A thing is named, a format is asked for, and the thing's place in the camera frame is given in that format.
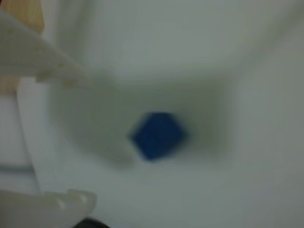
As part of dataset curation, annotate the white wooden board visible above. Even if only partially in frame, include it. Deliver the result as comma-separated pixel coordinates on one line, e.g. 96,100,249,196
16,0,304,228

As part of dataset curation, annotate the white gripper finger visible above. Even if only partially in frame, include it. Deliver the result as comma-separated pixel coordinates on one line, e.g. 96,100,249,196
0,188,97,228
0,8,93,90

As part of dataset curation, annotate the black round stand base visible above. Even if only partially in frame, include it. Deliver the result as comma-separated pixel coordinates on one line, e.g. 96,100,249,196
76,216,110,228

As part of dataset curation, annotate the small blue cube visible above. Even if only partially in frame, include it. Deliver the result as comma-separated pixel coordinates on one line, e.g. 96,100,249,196
127,111,191,162

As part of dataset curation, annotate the light wooden box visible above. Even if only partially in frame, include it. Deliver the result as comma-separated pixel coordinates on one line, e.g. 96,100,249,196
0,0,46,96

